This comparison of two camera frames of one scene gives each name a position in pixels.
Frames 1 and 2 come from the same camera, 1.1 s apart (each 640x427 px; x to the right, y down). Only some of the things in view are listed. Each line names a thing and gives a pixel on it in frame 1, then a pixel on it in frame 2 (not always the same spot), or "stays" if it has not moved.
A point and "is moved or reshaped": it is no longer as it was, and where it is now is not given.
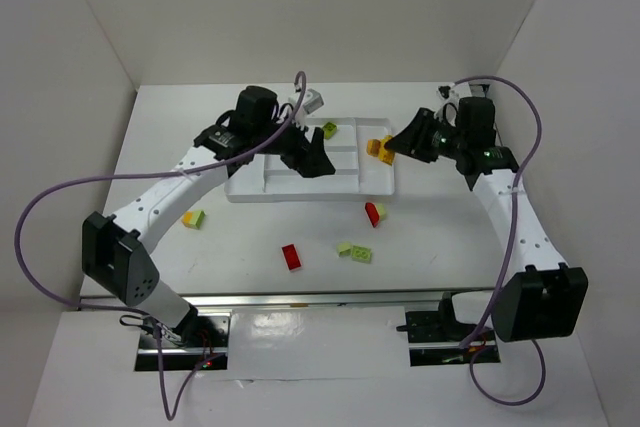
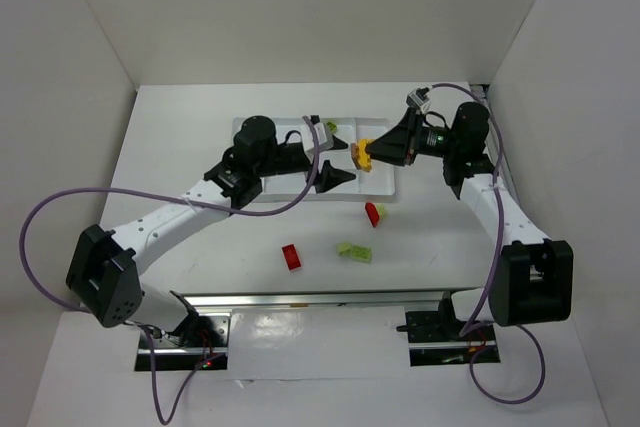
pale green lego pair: x=358 y=253 stays
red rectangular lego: x=291 y=256 stays
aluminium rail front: x=394 y=298 stays
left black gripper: x=296 y=150 → x=310 y=158
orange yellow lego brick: x=373 y=147 is moved or reshaped
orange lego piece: x=386 y=156 is moved or reshaped
